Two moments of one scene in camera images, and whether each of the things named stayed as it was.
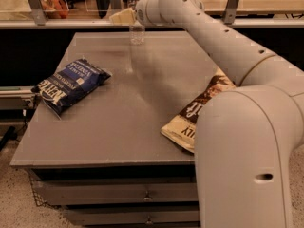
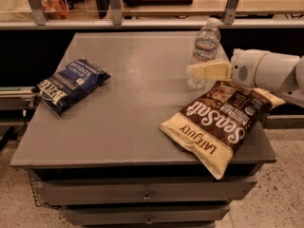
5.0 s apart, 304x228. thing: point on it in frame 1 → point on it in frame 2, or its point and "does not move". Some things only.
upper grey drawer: (72, 192) does not move
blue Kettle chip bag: (68, 83) does not move
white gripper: (142, 12) → (243, 67)
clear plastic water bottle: (136, 32) → (206, 48)
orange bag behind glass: (54, 7) does not move
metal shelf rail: (288, 23) does not move
